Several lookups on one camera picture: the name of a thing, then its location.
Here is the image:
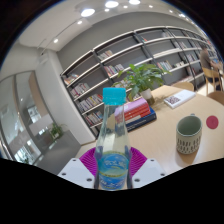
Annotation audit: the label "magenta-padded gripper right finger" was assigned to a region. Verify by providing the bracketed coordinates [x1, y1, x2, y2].
[127, 146, 167, 190]

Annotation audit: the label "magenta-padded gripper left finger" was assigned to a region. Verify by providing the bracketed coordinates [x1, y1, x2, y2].
[57, 147, 98, 190]

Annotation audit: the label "clear bottle with cyan cap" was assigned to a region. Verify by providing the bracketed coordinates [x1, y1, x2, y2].
[94, 87, 132, 191]

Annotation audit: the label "green potted floor plant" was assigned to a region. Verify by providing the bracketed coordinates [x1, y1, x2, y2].
[49, 122, 67, 140]

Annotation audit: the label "dark blue book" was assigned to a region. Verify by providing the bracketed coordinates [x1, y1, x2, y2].
[125, 108, 158, 132]

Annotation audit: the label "green patterned ceramic mug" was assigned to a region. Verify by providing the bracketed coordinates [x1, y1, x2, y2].
[175, 114, 203, 155]

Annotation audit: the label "red book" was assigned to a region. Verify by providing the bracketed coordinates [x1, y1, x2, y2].
[124, 107, 152, 125]

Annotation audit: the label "pink book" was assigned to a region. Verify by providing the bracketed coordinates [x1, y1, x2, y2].
[114, 97, 150, 118]

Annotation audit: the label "white magazine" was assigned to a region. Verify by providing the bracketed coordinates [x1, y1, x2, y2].
[163, 89, 197, 110]

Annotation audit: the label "flat round red coaster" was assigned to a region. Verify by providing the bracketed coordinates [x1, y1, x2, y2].
[205, 115, 220, 130]

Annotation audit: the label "grey shelf unit with books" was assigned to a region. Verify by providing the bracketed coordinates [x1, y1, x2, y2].
[59, 25, 224, 138]

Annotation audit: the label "wooden chair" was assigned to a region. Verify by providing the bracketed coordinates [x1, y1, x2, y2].
[201, 66, 224, 97]
[171, 81, 195, 93]
[206, 90, 224, 107]

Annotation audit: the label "green potted table plant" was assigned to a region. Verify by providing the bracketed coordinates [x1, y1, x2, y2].
[113, 63, 173, 106]

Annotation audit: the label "round ceiling lights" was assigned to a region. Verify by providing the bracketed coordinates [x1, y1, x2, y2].
[51, 0, 188, 46]

